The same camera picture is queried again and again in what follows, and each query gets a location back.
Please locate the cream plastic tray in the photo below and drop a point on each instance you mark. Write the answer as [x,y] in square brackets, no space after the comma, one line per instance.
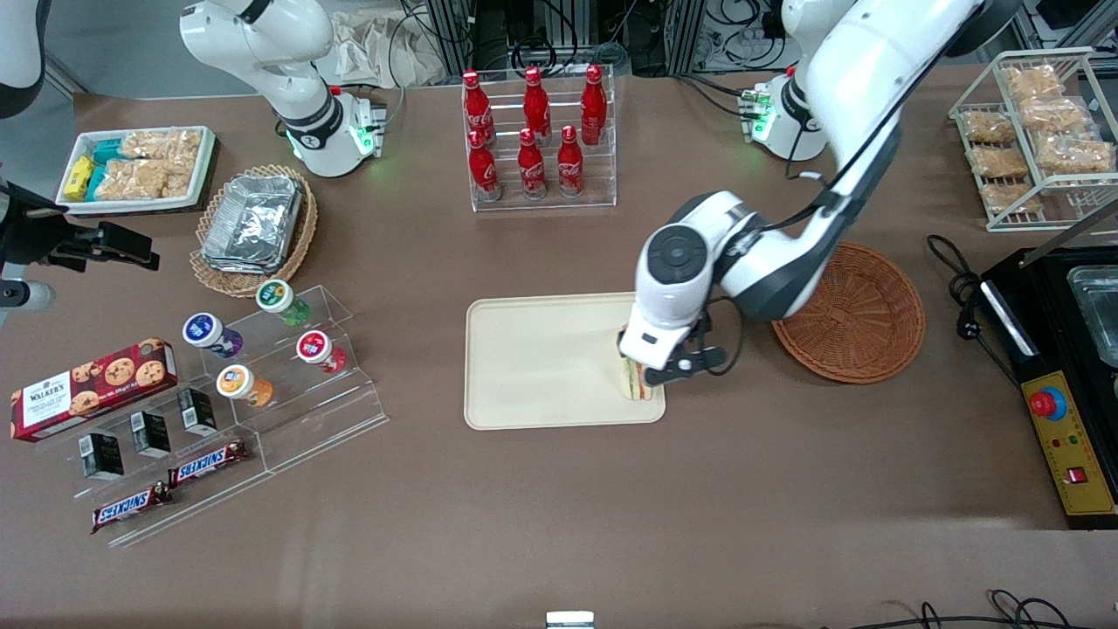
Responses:
[541,367]

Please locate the stack of foil trays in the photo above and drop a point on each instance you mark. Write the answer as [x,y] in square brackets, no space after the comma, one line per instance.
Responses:
[253,223]

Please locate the rice cracker packet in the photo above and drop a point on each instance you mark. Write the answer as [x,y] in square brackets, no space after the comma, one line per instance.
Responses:
[1032,83]
[998,162]
[1004,196]
[987,128]
[1079,157]
[1055,114]

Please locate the grey metal bar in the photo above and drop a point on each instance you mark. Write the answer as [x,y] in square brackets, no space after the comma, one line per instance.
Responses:
[1066,234]

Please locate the clear acrylic stepped display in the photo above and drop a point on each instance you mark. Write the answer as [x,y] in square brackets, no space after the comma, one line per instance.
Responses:
[323,411]

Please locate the green lid jar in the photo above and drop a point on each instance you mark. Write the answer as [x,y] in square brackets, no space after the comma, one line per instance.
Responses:
[275,297]

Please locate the triangular sandwich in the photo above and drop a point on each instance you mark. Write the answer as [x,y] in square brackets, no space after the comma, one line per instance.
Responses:
[634,389]

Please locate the rice crispy snack packet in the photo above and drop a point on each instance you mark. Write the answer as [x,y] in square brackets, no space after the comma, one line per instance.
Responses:
[131,179]
[162,144]
[179,179]

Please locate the yellow emergency stop box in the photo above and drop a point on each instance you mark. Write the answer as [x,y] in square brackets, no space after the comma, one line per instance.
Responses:
[1070,445]

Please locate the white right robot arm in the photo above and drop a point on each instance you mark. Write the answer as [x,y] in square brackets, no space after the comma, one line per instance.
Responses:
[262,44]

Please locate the metal pan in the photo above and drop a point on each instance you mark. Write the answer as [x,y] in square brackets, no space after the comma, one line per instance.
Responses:
[1100,306]

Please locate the teal snack packet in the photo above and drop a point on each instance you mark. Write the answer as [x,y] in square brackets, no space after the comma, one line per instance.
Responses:
[96,182]
[106,150]

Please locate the orange lid jar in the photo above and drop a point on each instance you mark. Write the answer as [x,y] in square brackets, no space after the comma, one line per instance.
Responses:
[236,383]

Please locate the light wicker basket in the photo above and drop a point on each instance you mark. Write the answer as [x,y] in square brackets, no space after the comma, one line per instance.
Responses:
[301,236]

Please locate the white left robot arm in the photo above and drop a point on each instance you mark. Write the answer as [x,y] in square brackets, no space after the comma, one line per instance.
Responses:
[873,70]

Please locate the white rectangular snack tray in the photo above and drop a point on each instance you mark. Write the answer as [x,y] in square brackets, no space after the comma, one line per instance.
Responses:
[206,166]

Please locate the blue lid purple jar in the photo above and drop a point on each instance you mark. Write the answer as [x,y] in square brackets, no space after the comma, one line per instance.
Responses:
[203,330]

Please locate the Snickers chocolate bar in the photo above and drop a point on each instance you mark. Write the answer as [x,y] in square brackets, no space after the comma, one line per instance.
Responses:
[131,508]
[208,463]

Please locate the yellow snack packet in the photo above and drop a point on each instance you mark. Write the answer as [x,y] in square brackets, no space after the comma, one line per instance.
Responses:
[79,177]

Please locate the red cola bottle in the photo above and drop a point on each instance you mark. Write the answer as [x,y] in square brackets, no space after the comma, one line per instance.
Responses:
[594,105]
[476,109]
[536,105]
[530,170]
[483,170]
[569,166]

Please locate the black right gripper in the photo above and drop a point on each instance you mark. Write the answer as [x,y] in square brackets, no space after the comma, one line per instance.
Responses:
[37,238]

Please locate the red Walkers cookie box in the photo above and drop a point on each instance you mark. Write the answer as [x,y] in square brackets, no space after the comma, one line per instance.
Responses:
[96,389]

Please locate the small black box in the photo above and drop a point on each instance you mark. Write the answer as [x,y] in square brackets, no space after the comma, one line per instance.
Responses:
[150,434]
[197,412]
[103,456]

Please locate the aluminium frame post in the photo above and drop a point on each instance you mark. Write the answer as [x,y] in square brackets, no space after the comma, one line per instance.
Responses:
[450,35]

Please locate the brown wicker basket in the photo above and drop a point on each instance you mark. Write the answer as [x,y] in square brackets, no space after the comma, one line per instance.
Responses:
[865,323]

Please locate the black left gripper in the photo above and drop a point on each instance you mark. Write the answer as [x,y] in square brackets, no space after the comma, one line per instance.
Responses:
[619,338]

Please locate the clear acrylic bottle rack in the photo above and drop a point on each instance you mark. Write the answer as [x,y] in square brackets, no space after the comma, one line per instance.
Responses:
[603,175]

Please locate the red lid jar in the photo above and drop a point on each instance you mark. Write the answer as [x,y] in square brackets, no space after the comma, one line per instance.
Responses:
[313,347]

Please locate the white crumpled cloth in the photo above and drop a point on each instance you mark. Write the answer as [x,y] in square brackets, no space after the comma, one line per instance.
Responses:
[367,52]

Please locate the black appliance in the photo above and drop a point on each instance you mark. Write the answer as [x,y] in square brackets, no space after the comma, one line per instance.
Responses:
[1048,306]

